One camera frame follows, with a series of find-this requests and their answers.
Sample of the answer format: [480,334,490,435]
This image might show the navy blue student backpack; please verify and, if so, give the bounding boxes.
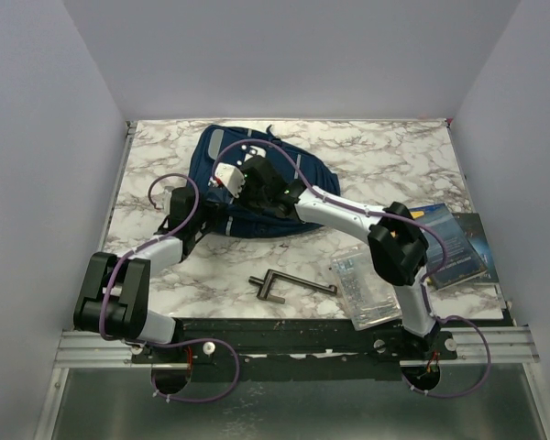
[189,125,341,238]

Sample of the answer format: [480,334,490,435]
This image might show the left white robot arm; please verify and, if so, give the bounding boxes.
[73,186,226,362]

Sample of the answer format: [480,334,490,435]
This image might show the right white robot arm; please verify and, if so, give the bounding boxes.
[215,157,437,359]

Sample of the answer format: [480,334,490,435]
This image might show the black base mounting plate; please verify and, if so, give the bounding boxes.
[129,318,515,381]

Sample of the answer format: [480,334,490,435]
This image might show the clear plastic pencil case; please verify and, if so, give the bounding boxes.
[330,247,402,331]

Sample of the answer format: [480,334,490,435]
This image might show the black starry book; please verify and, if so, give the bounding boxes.
[454,213,499,284]

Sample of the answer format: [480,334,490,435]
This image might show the dark blue book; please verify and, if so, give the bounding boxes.
[411,203,487,291]

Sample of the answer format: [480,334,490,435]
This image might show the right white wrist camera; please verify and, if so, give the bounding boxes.
[212,162,246,198]

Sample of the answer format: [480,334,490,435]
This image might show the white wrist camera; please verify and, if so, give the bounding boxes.
[212,162,246,198]
[161,186,174,215]

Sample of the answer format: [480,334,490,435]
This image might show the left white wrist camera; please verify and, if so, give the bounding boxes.
[161,186,174,215]

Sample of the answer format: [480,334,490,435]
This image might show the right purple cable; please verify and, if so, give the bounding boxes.
[210,139,492,399]

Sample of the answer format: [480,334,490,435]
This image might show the purple cable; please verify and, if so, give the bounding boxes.
[210,139,492,399]
[99,172,242,404]

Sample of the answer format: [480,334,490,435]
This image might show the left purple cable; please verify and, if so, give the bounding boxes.
[99,172,242,404]

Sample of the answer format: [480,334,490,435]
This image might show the aluminium rail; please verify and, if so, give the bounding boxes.
[55,326,540,369]

